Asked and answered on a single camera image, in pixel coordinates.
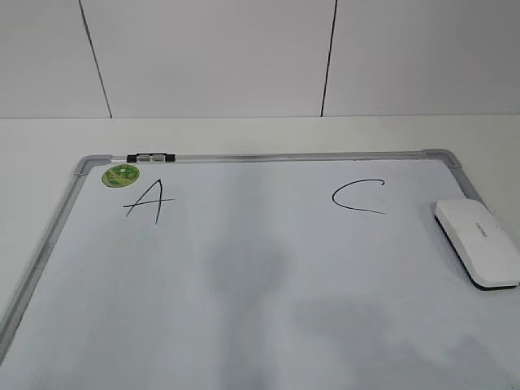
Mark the round green magnet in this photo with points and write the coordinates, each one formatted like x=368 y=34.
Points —
x=120 y=176

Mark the black whiteboard hanger clip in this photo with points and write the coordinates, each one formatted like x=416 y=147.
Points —
x=151 y=158

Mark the white whiteboard with grey frame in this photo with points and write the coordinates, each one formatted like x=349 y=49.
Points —
x=302 y=272

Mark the white whiteboard eraser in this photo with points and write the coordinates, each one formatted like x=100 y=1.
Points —
x=487 y=253

